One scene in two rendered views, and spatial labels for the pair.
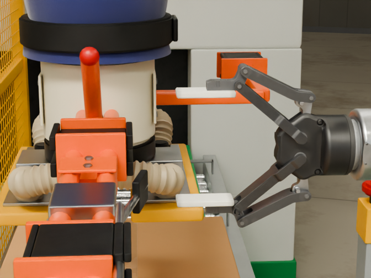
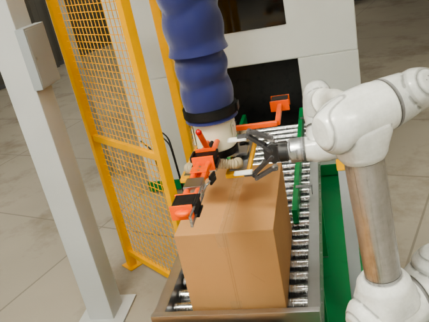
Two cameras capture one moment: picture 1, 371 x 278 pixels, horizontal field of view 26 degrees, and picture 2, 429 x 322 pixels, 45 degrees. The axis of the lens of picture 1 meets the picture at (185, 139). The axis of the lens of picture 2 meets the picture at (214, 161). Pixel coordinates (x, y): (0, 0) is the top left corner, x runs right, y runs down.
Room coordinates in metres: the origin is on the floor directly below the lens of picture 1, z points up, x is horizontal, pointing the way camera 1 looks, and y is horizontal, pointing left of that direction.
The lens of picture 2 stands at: (-0.75, -0.47, 1.99)
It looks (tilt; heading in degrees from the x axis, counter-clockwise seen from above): 23 degrees down; 18
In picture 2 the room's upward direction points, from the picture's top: 12 degrees counter-clockwise
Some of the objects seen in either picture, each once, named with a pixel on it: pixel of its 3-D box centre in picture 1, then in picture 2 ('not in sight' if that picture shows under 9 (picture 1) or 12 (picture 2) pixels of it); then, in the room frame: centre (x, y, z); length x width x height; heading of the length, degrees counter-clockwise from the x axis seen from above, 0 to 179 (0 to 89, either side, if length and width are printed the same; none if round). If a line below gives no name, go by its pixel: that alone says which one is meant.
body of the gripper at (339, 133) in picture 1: (312, 145); (276, 152); (0.95, -0.16, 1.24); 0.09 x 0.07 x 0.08; 94
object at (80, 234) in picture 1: (68, 267); (184, 206); (0.60, 0.09, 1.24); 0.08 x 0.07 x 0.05; 4
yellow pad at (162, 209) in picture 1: (162, 169); (241, 154); (1.20, 0.04, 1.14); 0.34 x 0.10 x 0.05; 4
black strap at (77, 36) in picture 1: (99, 28); (210, 108); (1.19, 0.13, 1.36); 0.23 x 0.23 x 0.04
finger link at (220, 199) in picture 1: (204, 199); (243, 172); (0.94, -0.02, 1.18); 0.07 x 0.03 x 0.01; 94
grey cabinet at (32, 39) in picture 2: not in sight; (39, 55); (1.53, 1.05, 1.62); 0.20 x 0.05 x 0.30; 3
